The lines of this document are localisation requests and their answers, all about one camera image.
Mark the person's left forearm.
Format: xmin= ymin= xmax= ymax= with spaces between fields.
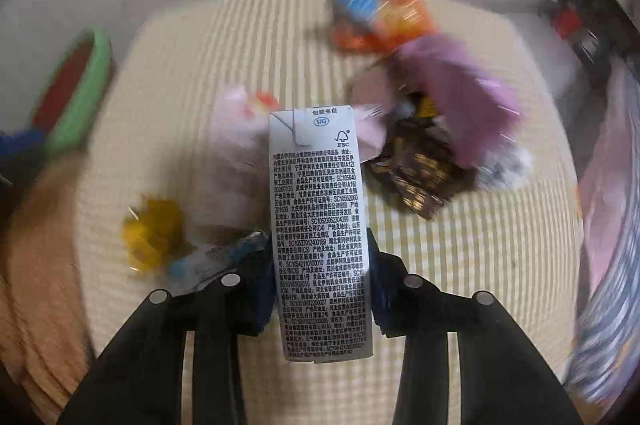
xmin=0 ymin=170 xmax=101 ymax=411

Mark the red bag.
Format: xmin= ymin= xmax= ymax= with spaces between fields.
xmin=554 ymin=6 xmax=584 ymax=40

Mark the pink wrapper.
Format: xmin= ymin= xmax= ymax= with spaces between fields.
xmin=207 ymin=84 xmax=391 ymax=236

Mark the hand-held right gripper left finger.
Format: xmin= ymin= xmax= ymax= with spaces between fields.
xmin=57 ymin=232 xmax=277 ymax=425

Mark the white milk carton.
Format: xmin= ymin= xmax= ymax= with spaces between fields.
xmin=268 ymin=105 xmax=376 ymax=362

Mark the dark shelf rack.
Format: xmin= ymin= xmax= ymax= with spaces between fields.
xmin=540 ymin=0 xmax=628 ymax=73

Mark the striped pink bedding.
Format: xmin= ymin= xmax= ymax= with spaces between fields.
xmin=567 ymin=60 xmax=640 ymax=403

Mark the orange and blue snack packet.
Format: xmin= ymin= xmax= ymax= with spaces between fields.
xmin=327 ymin=0 xmax=436 ymax=53

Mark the purple wrapper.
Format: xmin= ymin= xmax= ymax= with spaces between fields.
xmin=350 ymin=32 xmax=523 ymax=168

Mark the green bin with red inside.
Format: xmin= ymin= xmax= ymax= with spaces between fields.
xmin=32 ymin=30 xmax=113 ymax=156

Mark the dark brown snack wrapper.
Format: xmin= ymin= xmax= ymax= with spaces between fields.
xmin=365 ymin=92 xmax=476 ymax=221

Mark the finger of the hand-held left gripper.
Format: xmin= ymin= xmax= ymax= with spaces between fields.
xmin=0 ymin=128 xmax=53 ymax=168

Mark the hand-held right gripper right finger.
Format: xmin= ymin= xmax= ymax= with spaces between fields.
xmin=367 ymin=227 xmax=583 ymax=425

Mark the yellow wrapper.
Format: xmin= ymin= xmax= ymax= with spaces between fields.
xmin=122 ymin=195 xmax=188 ymax=276

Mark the crumpled silver white wrapper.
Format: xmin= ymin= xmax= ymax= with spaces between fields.
xmin=170 ymin=230 xmax=268 ymax=297

